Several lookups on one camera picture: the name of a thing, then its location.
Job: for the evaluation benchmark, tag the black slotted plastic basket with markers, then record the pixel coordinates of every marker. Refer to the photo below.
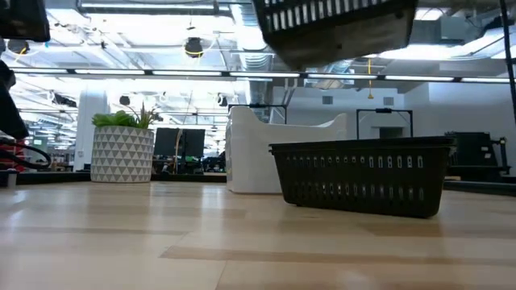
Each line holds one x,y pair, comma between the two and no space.
363,189
342,44

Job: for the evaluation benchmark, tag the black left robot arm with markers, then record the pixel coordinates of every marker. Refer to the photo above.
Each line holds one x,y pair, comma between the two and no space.
10,104

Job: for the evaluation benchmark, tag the black computer monitor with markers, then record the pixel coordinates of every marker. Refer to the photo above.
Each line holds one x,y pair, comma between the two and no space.
194,142
165,141

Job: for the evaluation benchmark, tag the long ceiling light track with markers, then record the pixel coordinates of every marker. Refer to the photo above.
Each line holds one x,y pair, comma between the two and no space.
185,73

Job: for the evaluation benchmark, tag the succulent in patterned pot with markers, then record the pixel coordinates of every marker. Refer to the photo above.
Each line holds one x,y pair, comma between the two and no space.
121,153

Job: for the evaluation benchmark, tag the black background robot station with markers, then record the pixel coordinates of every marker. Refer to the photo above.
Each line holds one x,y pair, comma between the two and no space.
475,155

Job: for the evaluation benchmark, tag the black metal frame stand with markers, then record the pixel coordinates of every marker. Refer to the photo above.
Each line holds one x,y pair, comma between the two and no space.
359,121

